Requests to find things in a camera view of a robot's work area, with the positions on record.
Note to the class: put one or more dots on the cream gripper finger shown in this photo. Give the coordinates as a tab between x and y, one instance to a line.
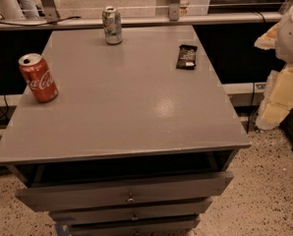
267	40
278	98

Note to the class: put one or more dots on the black RXBAR chocolate bar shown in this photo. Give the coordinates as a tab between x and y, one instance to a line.
187	57

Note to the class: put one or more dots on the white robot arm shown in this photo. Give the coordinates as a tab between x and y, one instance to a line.
284	39

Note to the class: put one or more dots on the grey middle drawer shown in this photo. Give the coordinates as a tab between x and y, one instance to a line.
131	213

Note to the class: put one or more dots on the grey drawer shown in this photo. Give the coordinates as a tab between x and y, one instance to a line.
136	228
125	192
131	213

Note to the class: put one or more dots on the grey drawer cabinet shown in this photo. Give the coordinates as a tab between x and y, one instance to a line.
122	112

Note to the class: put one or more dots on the green white soda can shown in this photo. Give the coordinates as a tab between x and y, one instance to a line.
111	20

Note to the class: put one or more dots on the grey bottom drawer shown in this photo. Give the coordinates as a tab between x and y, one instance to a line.
136	228

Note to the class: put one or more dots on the grey top drawer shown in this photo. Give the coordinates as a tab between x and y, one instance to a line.
125	192

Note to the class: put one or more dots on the red Coca-Cola can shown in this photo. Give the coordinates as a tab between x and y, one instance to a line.
36	73

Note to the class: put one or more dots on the grey metal rail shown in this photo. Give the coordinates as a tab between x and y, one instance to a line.
85	24

